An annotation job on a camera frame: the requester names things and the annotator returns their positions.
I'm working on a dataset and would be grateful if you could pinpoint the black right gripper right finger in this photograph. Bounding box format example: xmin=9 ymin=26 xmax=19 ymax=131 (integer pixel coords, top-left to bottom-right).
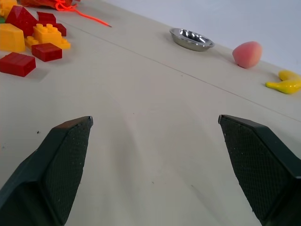
xmin=218 ymin=114 xmax=301 ymax=226

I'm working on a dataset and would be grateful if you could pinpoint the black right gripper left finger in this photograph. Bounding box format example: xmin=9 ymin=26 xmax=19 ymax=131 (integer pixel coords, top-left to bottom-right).
xmin=0 ymin=115 xmax=94 ymax=226

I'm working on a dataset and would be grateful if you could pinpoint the yellow toy banana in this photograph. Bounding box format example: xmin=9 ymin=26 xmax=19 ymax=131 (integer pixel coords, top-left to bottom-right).
xmin=265 ymin=70 xmax=301 ymax=95

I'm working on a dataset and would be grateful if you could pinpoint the flat red block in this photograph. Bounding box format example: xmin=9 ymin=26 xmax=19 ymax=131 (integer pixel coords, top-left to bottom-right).
xmin=0 ymin=52 xmax=37 ymax=78
xmin=31 ymin=42 xmax=63 ymax=63

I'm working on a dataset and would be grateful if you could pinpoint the pink toy peach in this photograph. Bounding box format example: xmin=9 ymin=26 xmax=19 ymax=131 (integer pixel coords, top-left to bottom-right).
xmin=232 ymin=41 xmax=263 ymax=69

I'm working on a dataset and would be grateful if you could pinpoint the yellow studded building block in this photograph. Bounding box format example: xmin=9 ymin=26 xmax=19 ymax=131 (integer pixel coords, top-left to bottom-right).
xmin=24 ymin=23 xmax=71 ymax=50

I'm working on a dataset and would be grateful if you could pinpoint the yellow wedge block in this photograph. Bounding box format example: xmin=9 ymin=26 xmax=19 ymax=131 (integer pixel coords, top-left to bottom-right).
xmin=0 ymin=23 xmax=26 ymax=53

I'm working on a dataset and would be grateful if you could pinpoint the silver metal bowl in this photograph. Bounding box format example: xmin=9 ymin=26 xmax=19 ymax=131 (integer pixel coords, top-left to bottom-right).
xmin=169 ymin=27 xmax=215 ymax=52

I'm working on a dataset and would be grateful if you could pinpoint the dark red building block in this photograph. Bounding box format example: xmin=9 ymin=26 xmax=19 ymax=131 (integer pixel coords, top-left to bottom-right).
xmin=37 ymin=11 xmax=67 ymax=37

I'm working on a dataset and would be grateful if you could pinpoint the red pyramid block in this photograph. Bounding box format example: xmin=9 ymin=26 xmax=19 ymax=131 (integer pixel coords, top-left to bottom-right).
xmin=5 ymin=5 xmax=38 ymax=36

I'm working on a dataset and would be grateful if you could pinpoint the orange mesh bag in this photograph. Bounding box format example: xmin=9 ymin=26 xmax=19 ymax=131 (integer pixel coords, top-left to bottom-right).
xmin=20 ymin=0 xmax=81 ymax=8

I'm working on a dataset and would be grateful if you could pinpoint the orange drawstring cord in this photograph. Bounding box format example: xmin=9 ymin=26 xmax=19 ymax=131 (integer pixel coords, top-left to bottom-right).
xmin=55 ymin=0 xmax=112 ymax=28

